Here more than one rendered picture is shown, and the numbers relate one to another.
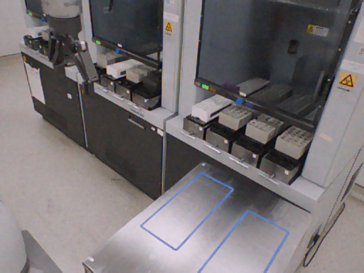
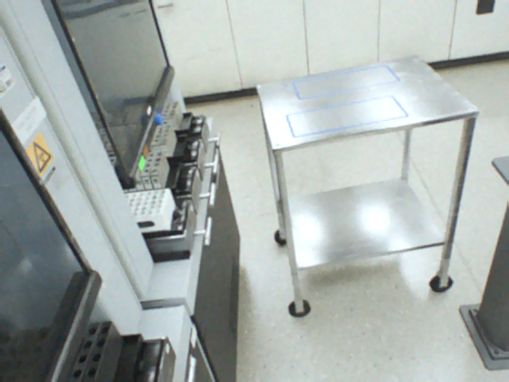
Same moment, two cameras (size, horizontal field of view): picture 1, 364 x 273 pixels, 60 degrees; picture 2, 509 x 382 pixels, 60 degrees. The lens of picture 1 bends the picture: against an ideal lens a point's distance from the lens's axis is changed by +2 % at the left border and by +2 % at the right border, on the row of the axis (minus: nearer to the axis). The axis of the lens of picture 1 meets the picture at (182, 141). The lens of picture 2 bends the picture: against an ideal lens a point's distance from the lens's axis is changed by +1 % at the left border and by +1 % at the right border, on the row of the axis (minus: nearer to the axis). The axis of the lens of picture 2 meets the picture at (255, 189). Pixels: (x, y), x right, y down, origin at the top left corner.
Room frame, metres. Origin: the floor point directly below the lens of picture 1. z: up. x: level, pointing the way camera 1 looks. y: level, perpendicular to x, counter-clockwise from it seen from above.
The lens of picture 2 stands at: (1.67, 0.75, 1.49)
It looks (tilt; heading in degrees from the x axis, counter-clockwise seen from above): 37 degrees down; 236
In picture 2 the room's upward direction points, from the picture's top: 11 degrees counter-clockwise
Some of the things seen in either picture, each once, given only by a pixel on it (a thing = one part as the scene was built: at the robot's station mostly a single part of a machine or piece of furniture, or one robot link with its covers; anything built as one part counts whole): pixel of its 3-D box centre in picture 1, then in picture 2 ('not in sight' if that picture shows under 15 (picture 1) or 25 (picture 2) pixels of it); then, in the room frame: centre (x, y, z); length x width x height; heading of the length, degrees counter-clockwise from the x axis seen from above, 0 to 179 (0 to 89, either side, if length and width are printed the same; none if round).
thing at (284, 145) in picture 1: (288, 147); (175, 116); (1.12, -0.45, 0.85); 0.12 x 0.02 x 0.06; 49
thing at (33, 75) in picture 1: (33, 82); not in sight; (2.47, 1.30, 0.43); 0.27 x 0.02 x 0.36; 50
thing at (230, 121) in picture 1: (229, 120); (160, 171); (1.32, -0.22, 0.85); 0.12 x 0.02 x 0.06; 50
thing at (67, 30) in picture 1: (66, 34); not in sight; (0.78, 0.30, 1.36); 0.08 x 0.07 x 0.09; 50
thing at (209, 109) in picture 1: (216, 106); (112, 217); (1.49, -0.17, 0.83); 0.30 x 0.10 x 0.06; 140
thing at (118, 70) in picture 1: (129, 67); not in sight; (1.94, 0.38, 0.83); 0.30 x 0.10 x 0.06; 140
